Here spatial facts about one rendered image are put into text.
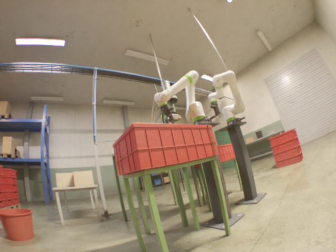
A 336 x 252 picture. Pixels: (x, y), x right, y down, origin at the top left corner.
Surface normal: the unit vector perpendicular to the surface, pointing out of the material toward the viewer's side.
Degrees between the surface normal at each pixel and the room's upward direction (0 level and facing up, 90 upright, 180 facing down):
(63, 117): 90
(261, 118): 90
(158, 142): 90
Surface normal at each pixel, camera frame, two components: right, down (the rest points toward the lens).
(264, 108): -0.81, -0.01
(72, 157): 0.55, -0.36
